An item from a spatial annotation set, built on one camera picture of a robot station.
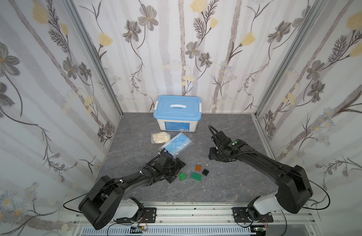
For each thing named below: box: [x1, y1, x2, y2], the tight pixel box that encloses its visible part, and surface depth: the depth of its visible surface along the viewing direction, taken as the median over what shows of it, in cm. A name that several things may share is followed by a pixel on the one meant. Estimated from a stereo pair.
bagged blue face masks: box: [160, 132, 193, 158], surface depth 103 cm
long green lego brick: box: [190, 172, 203, 182], surface depth 88 cm
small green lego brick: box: [178, 172, 187, 182], surface depth 86 cm
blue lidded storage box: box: [152, 94, 203, 133], surface depth 104 cm
